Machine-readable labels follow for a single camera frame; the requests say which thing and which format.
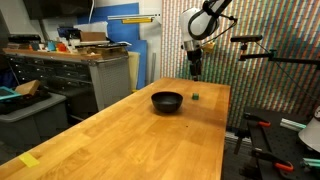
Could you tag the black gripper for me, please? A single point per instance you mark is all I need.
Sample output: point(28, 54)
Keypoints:
point(194, 61)

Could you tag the small green block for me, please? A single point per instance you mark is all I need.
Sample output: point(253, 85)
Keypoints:
point(195, 96)

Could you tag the black bowl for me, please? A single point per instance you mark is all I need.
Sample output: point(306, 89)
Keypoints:
point(166, 101)

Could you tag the light wooden block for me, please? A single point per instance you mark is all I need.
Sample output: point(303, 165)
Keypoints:
point(28, 87)

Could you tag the cream foam panel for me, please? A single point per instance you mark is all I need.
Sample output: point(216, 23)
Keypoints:
point(134, 70)

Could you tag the orange black bar clamp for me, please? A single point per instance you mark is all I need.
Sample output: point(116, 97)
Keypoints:
point(256, 119)
point(273, 160)

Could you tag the blue foam board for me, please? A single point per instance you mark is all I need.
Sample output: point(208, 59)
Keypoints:
point(130, 33)

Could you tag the yellow spirit level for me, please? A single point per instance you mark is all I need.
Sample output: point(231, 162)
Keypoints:
point(136, 20)

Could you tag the aluminium extrusion bar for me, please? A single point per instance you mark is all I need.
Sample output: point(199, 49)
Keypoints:
point(311, 162)
point(292, 124)

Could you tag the brown cardboard box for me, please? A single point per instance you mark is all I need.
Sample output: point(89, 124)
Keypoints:
point(93, 36)

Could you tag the black perforated breadboard plate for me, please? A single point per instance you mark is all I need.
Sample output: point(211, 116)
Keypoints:
point(283, 146)

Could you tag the grey drawer cabinet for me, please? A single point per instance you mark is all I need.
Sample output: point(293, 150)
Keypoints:
point(83, 76)

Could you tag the orange small container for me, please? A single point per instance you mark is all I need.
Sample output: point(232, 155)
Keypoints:
point(61, 47)

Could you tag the teal small container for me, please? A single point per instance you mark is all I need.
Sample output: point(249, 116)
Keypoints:
point(51, 45)

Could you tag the grey plastic storage bin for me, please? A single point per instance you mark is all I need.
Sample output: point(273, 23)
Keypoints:
point(33, 120)

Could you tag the black device on cabinet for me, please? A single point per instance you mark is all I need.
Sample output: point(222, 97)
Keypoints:
point(23, 38)

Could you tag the yellow sticky note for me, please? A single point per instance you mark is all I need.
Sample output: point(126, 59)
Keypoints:
point(29, 160)

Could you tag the teal plastic tray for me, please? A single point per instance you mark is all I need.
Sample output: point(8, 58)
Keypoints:
point(8, 93)

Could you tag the yellow wrist camera mount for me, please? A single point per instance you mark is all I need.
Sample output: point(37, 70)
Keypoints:
point(208, 47)

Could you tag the black stereo camera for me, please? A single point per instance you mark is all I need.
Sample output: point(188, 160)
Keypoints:
point(246, 38)

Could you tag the aluminium extrusion rail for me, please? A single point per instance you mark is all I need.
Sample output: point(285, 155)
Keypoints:
point(235, 136)

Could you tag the white wall rail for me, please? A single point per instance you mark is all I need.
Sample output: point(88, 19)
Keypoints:
point(133, 16)

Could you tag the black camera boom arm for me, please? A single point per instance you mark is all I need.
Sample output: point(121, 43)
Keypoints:
point(283, 59)

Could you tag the black wall monitor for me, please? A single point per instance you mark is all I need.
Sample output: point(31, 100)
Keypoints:
point(56, 8)

